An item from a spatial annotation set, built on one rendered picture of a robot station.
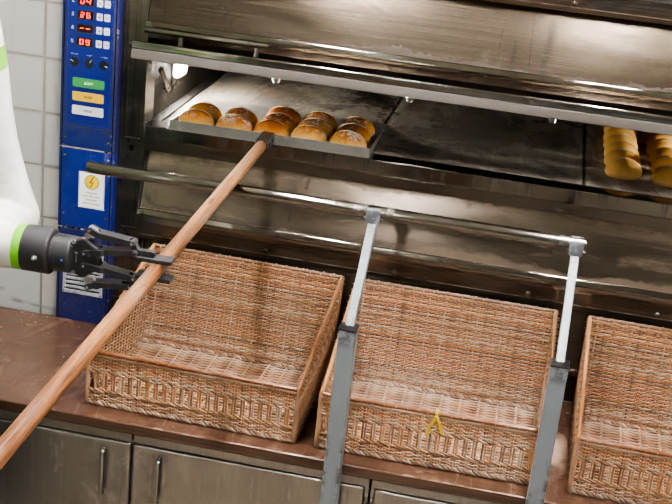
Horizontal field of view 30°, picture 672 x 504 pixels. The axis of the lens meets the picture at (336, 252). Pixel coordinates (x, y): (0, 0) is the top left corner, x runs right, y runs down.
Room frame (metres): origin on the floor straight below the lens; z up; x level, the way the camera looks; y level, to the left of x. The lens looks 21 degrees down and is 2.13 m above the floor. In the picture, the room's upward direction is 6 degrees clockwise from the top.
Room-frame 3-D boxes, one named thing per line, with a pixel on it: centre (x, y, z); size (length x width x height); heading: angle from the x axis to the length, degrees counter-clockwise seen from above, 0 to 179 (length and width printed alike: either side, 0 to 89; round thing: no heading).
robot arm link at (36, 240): (2.28, 0.57, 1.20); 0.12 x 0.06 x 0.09; 173
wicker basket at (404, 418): (2.89, -0.30, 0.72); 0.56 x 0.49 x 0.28; 82
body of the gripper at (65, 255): (2.27, 0.50, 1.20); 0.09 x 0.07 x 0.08; 83
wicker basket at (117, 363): (2.98, 0.28, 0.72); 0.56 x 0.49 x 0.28; 80
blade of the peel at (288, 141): (3.41, 0.19, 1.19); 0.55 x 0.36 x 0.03; 82
